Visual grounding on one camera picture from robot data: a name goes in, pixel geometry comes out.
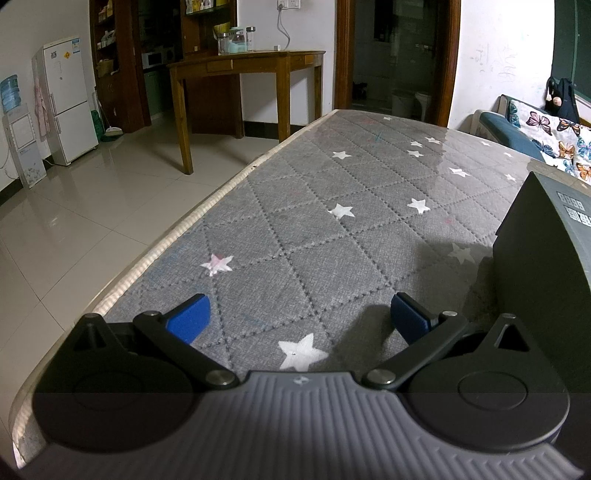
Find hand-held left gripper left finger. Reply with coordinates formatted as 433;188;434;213
69;293;241;389

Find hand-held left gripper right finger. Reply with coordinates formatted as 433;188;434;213
361;292;533;389

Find dark grey printed box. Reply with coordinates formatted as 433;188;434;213
492;171;591;372

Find broom with dustpan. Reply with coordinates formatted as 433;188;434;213
95;90;123;142

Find blue sofa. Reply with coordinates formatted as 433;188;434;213
478;95;591;185

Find white toilet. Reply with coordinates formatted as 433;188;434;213
414;91;434;122

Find butterfly print blanket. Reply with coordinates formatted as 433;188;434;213
508;100;591;186

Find white water dispenser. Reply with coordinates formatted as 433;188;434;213
0;108;47;189

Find white refrigerator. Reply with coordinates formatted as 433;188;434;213
31;38;100;167

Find wooden cabinet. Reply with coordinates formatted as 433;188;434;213
89;0;239;136

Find pink towel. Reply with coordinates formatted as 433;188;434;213
33;78;51;137

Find wooden table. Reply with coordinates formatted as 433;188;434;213
166;50;327;175

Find black bag with plush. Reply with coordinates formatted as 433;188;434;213
544;77;581;124

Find blue water bottle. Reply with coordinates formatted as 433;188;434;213
0;75;24;114

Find dark window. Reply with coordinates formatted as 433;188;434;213
551;0;591;100

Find wooden door frame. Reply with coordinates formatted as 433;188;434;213
335;0;462;128

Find grey charger cable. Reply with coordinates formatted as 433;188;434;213
275;9;292;51

